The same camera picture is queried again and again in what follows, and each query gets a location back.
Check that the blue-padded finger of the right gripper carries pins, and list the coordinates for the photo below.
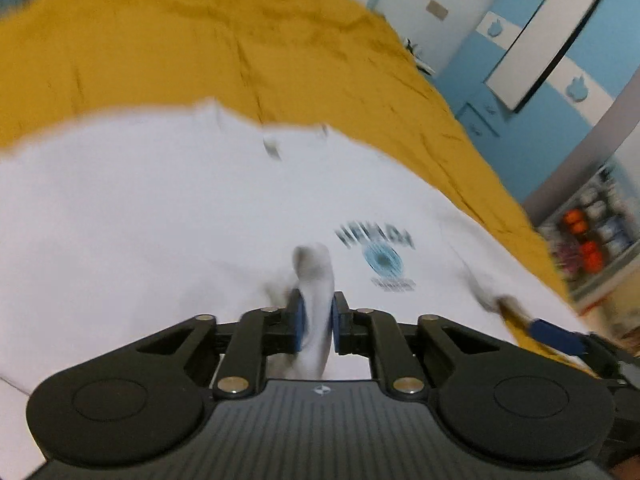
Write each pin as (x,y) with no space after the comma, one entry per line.
(544,332)

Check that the white printed t-shirt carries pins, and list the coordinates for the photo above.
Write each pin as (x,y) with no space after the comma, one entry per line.
(119,226)

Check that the shelf with colourful items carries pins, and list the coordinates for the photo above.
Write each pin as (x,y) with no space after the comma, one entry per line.
(594,234)

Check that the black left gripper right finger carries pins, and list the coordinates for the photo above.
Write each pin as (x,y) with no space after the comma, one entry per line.
(502,403)

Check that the blue and white wardrobe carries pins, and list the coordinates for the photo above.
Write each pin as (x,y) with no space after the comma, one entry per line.
(535,77)

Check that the mustard yellow bed cover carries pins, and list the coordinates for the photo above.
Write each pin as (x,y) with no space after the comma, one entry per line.
(295,61)

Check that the beige wall switch plate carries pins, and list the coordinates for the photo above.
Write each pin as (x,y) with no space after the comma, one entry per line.
(437,10)

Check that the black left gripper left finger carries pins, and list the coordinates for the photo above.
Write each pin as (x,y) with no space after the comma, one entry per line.
(141,401)

